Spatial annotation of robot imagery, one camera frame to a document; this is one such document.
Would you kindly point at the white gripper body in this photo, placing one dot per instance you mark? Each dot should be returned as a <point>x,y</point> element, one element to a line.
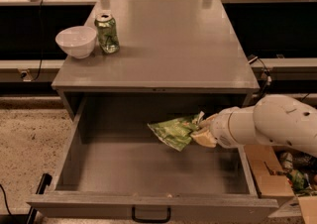
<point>219,128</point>

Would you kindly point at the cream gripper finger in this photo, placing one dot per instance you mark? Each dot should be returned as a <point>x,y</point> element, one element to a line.
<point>207,122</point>
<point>204,138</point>

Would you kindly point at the green jalapeno chip bag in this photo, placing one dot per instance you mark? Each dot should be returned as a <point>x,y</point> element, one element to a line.
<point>176,133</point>

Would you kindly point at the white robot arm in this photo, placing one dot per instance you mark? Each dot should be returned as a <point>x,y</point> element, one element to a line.
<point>276,120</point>

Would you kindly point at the open grey top drawer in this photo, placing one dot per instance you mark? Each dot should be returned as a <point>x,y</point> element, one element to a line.
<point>106,168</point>

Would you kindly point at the cardboard box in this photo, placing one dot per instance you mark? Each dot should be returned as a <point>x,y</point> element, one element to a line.
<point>271,183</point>

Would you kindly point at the grey cabinet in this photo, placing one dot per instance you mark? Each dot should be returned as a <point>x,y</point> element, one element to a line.
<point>176,57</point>

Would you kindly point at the snack packages in box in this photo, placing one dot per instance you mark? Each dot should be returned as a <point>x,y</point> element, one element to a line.
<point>300,171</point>

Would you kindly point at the green soda can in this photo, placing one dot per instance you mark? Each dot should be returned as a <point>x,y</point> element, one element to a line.
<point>107,33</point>

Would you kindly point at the white bowl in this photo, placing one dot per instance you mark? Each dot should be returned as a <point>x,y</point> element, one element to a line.
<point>78,41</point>

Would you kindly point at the black drawer handle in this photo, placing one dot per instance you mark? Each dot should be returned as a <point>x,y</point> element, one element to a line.
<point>145,216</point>

